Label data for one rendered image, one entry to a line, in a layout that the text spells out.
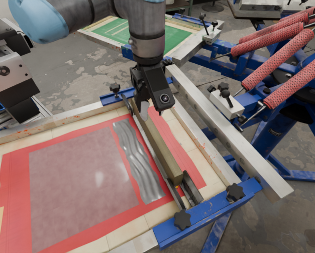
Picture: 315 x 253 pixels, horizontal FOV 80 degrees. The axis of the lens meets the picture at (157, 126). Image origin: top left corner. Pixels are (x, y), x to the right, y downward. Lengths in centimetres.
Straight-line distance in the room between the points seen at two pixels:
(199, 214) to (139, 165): 24
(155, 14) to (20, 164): 66
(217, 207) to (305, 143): 188
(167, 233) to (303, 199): 159
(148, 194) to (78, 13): 49
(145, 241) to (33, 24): 51
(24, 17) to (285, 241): 181
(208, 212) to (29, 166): 60
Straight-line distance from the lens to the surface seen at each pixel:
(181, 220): 50
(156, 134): 60
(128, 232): 60
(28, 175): 78
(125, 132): 74
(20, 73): 83
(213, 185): 66
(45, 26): 36
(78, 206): 66
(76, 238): 63
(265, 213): 180
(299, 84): 85
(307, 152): 232
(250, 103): 82
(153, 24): 40
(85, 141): 77
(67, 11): 38
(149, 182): 63
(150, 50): 42
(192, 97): 77
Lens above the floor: 154
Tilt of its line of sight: 50 degrees down
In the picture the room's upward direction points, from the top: straight up
